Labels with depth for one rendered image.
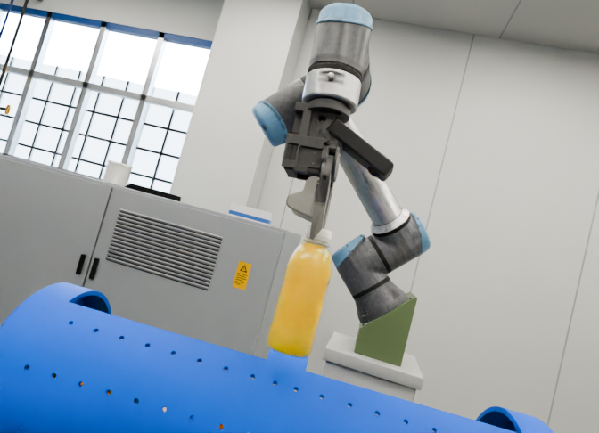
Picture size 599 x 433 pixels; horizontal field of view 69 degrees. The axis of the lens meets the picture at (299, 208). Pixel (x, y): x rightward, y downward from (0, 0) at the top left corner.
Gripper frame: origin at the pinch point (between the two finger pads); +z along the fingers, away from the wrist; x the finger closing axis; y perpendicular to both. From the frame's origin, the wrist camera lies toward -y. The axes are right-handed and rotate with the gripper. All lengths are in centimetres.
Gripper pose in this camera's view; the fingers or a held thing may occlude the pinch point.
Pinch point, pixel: (319, 232)
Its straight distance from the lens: 66.6
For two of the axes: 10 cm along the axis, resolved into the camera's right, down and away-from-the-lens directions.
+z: -1.9, 9.7, -1.5
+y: -9.8, -1.7, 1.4
